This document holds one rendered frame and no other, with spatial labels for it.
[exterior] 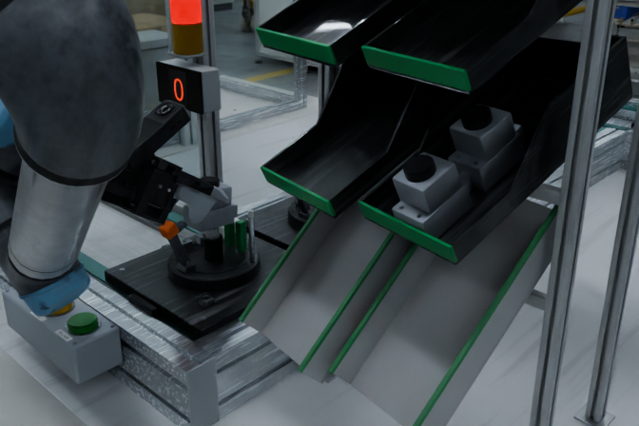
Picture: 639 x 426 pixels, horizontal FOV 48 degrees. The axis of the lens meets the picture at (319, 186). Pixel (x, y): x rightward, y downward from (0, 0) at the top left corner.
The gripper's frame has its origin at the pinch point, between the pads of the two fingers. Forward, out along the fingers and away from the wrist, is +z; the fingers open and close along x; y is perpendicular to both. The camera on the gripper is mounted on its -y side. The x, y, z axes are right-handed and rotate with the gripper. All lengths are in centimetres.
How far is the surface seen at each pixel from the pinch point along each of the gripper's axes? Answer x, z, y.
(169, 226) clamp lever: 0.8, -5.3, 7.2
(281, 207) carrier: -9.5, 26.0, -2.6
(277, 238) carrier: -0.8, 18.4, 2.8
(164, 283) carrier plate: -1.6, 0.5, 15.5
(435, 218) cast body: 44.7, -13.5, -5.0
